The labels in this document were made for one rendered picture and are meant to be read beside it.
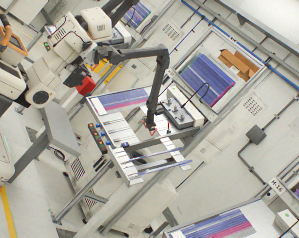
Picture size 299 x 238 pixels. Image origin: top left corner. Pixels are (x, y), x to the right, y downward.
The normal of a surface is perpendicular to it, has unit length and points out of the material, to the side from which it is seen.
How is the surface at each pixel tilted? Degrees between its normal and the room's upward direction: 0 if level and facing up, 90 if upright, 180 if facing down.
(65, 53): 90
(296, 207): 90
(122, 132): 45
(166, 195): 90
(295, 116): 90
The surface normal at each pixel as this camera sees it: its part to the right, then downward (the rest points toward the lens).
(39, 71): -0.47, -0.47
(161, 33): 0.43, 0.57
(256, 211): 0.07, -0.80
